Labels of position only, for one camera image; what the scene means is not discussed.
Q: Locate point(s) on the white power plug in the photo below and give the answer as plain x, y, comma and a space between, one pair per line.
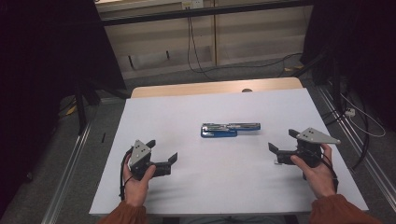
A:
350, 112

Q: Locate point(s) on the white table cover sheet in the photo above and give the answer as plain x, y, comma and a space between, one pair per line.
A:
218, 183

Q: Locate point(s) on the person's right hand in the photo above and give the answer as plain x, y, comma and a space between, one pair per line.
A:
320, 180

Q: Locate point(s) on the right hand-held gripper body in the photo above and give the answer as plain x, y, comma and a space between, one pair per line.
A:
311, 137

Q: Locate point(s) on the black metal stand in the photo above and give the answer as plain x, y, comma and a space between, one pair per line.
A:
311, 63
81, 109

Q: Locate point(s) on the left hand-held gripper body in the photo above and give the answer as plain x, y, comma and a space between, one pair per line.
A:
139, 154

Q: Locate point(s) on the white wall socket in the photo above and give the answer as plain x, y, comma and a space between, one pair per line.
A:
193, 3

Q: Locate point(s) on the yellow floor tape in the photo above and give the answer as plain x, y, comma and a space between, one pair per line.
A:
71, 110
294, 68

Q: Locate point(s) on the black curtain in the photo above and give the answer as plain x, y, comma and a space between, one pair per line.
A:
37, 62
358, 46

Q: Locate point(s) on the person's left hand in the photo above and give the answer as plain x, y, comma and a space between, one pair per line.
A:
137, 191

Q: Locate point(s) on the blue stapler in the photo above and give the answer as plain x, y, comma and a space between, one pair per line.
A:
218, 133

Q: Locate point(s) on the small black floor item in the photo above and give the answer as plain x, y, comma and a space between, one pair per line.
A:
103, 137

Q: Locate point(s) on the silver staple strip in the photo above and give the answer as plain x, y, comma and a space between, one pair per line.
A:
275, 162

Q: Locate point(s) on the black horizontal bar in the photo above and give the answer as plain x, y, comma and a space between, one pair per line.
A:
155, 17

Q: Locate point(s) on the aluminium floor rail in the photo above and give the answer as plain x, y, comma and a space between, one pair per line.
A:
67, 180
373, 168

